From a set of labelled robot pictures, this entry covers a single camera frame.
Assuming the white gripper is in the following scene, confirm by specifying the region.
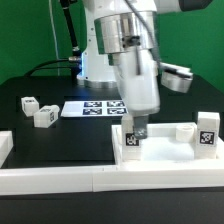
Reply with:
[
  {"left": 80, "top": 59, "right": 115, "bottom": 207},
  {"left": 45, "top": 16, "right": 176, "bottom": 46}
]
[{"left": 112, "top": 47, "right": 193, "bottom": 140}]

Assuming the white square table top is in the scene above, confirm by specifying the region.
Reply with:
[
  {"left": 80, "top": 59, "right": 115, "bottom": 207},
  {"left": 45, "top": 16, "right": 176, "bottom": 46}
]
[{"left": 112, "top": 123, "right": 224, "bottom": 166}]

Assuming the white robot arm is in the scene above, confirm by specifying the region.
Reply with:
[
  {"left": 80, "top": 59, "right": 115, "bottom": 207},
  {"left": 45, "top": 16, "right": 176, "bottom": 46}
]
[{"left": 77, "top": 0, "right": 213, "bottom": 139}]

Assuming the white sheet with markers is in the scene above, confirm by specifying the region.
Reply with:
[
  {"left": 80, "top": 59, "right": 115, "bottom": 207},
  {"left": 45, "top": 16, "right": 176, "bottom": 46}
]
[{"left": 61, "top": 100, "right": 127, "bottom": 117}]

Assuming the white front fence bar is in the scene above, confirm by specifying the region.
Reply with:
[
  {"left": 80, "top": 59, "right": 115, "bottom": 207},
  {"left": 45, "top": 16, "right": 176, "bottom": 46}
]
[{"left": 0, "top": 161, "right": 224, "bottom": 196}]

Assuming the white left fence piece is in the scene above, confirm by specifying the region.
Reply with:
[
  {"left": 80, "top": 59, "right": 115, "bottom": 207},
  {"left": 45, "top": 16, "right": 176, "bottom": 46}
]
[{"left": 0, "top": 131, "right": 13, "bottom": 168}]

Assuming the black hose at base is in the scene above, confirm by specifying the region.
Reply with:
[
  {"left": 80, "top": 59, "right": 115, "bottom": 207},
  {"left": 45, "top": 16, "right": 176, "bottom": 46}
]
[{"left": 59, "top": 0, "right": 82, "bottom": 53}]

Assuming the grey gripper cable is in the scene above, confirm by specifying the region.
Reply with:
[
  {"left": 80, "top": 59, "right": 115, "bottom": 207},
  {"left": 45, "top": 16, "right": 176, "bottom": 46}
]
[{"left": 124, "top": 0, "right": 163, "bottom": 73}]

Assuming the black cable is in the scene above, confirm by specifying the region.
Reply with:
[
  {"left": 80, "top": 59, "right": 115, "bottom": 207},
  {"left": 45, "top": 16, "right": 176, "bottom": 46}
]
[{"left": 23, "top": 58, "right": 83, "bottom": 78}]

